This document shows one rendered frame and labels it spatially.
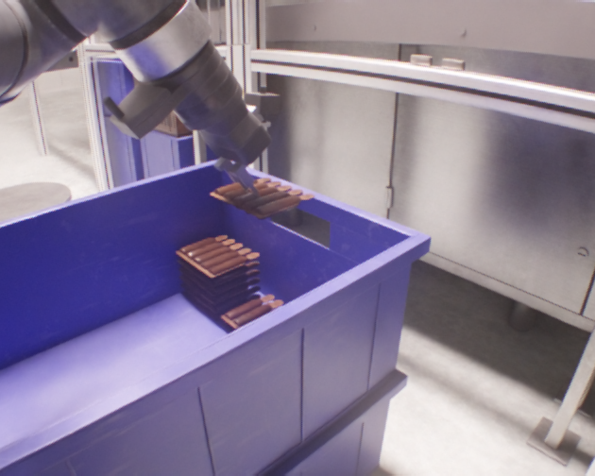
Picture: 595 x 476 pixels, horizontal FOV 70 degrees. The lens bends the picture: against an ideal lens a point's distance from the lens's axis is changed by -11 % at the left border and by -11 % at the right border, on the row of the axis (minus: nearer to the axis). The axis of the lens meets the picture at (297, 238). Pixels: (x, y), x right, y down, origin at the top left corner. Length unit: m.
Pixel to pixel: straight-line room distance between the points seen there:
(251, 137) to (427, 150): 0.62
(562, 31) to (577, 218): 0.42
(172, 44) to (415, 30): 0.43
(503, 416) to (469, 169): 0.50
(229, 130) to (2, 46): 0.25
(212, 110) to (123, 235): 0.30
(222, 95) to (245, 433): 0.33
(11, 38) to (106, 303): 0.47
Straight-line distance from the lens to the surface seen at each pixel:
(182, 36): 0.45
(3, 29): 0.37
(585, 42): 0.67
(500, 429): 0.93
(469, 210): 1.06
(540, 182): 0.98
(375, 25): 0.81
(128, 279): 0.75
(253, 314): 0.70
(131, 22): 0.44
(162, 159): 1.51
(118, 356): 0.70
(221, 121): 0.49
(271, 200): 0.57
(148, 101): 0.46
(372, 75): 0.73
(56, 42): 0.45
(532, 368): 1.08
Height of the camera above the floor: 0.66
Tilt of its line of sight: 27 degrees down
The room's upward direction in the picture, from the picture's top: straight up
